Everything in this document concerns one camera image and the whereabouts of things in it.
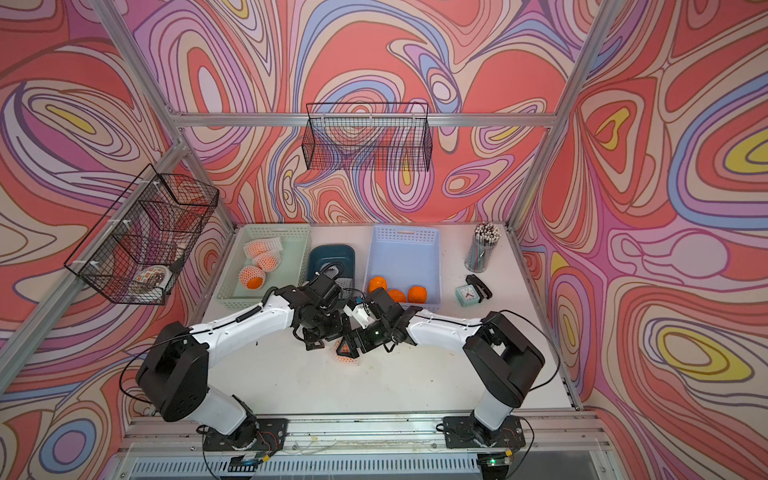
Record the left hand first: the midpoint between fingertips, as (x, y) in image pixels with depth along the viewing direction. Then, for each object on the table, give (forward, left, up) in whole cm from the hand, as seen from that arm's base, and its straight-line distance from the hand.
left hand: (348, 339), depth 83 cm
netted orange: (+16, -21, -3) cm, 27 cm away
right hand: (-4, -1, -2) cm, 4 cm away
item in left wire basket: (+7, +45, +21) cm, 50 cm away
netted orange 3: (+34, +37, +1) cm, 50 cm away
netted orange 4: (+28, +30, 0) cm, 41 cm away
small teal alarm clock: (+17, -38, -4) cm, 42 cm away
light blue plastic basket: (+32, -18, -2) cm, 37 cm away
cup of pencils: (+29, -42, +12) cm, 53 cm away
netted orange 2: (-5, 0, +6) cm, 8 cm away
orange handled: (+20, -7, -1) cm, 21 cm away
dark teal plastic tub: (+34, +5, -3) cm, 34 cm away
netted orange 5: (+21, +33, +1) cm, 39 cm away
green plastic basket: (+18, +41, -5) cm, 45 cm away
